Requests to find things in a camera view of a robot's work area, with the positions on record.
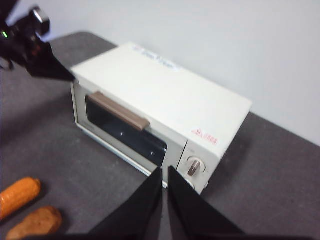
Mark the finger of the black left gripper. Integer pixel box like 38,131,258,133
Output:
24,41,76,83

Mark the cream oven knob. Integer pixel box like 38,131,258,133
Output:
186,178,205,193
186,155,207,177

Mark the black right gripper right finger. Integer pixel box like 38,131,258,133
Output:
166,165,251,240

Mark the brown potato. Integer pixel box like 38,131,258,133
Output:
5,205,63,240

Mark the oven door with glass window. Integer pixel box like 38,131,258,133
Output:
70,82,189,188

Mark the orange corn cob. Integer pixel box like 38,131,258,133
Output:
0,176,42,221

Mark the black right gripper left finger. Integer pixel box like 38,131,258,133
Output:
24,167,164,240

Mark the cream Toshiba toaster oven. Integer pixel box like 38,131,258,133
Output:
69,41,253,196

